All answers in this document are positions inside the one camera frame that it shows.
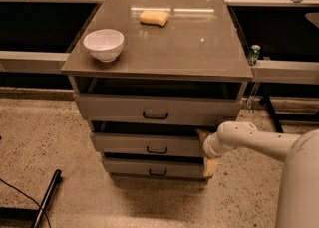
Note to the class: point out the black stand leg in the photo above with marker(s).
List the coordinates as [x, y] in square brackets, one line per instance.
[42, 210]
[272, 113]

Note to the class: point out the grey metal rail frame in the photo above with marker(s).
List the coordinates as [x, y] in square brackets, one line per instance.
[33, 61]

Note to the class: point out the yellow sponge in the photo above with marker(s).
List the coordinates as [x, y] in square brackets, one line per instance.
[158, 18]

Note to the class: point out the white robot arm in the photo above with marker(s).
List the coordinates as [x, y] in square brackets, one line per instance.
[298, 202]

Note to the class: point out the black stand leg left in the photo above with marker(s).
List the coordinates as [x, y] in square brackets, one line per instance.
[42, 210]

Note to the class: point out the grey top drawer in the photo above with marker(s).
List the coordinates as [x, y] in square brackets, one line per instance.
[156, 110]

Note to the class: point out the white bowl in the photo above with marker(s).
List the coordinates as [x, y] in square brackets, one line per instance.
[104, 45]

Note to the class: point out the black stand leg right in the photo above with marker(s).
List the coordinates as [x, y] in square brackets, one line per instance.
[272, 113]

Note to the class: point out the green bottle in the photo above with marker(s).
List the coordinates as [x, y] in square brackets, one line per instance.
[254, 54]

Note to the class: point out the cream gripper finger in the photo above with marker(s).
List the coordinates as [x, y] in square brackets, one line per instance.
[203, 134]
[210, 166]

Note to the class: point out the grey bottom drawer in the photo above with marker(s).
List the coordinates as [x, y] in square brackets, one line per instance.
[154, 168]

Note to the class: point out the grey drawer cabinet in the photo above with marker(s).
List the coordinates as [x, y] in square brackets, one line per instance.
[196, 54]

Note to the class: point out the grey drawer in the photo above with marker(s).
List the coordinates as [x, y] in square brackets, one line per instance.
[156, 110]
[147, 144]
[154, 168]

